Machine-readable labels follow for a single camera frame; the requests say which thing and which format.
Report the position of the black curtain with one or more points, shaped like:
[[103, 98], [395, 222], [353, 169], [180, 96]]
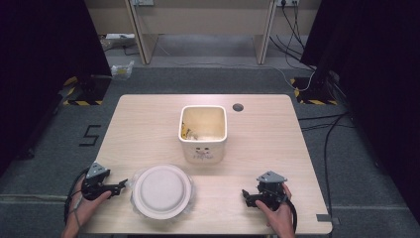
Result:
[[379, 82], [39, 66]]

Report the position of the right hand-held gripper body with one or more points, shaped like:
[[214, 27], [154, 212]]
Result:
[[272, 191]]

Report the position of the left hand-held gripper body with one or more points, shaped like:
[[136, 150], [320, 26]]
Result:
[[96, 185]]

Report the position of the grey tape strip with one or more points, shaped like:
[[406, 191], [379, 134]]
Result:
[[325, 218]]

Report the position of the black stand base striped tape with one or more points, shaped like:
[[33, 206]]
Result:
[[94, 89], [310, 92]]

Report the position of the dark round table grommet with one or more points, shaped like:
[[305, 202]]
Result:
[[238, 107]]

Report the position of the white power strip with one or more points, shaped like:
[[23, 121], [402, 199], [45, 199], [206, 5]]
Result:
[[120, 36]]

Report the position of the person's left hand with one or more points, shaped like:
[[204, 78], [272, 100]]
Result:
[[82, 208]]

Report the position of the person's right hand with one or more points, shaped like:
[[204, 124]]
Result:
[[279, 219]]

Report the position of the cream square plastic bin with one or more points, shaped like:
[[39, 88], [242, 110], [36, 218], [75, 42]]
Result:
[[203, 152]]

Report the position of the white round plate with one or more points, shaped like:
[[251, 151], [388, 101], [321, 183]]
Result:
[[161, 191]]

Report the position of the clear plastic packet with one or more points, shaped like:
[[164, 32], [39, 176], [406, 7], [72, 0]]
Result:
[[122, 70]]

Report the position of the yellow wrapper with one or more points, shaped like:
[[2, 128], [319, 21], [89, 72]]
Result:
[[187, 133]]

